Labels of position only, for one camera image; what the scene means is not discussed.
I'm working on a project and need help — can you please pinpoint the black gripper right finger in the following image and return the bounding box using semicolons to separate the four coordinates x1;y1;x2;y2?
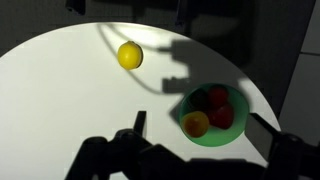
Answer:
244;112;320;180

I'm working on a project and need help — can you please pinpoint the red toy tomato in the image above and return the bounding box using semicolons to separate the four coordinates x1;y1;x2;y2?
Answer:
208;103;235;130

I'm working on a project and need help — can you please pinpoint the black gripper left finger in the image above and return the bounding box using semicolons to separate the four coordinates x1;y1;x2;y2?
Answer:
64;110;188;180

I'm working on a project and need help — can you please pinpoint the yellow toy lemon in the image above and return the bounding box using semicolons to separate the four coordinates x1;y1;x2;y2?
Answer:
117;40;144;71

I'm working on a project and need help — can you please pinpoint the dark purple toy plum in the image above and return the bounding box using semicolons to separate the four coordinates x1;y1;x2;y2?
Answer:
187;88;210;113

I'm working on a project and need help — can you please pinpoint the red toy strawberry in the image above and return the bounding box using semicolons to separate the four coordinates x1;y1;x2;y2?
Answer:
208;84;230;108

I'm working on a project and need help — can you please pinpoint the yellow orange toy fruit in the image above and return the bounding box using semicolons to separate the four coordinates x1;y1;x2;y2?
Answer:
180;110;210;138

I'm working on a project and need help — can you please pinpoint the green plastic bowl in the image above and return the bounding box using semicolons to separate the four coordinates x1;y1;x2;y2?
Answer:
178;83;250;148

